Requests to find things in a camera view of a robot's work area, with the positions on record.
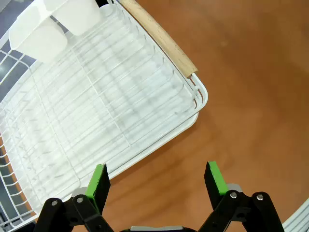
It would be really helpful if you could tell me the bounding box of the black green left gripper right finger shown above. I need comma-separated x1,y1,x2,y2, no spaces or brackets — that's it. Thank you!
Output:
197,161,286,232

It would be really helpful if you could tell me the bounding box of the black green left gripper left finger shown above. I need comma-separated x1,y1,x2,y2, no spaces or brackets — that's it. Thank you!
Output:
33,163,114,232

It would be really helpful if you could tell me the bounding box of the white plastic drip tray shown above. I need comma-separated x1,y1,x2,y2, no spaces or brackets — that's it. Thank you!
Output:
0,4,200,218

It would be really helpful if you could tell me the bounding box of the white wire dish rack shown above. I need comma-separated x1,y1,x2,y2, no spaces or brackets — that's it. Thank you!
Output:
0,0,209,230

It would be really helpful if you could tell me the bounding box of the white ridged plastic edge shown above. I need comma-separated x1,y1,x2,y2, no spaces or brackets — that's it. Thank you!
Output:
281,197,309,232

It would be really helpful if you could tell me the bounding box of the white plastic cutlery holder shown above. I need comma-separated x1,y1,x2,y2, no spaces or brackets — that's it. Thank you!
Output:
8,0,102,64

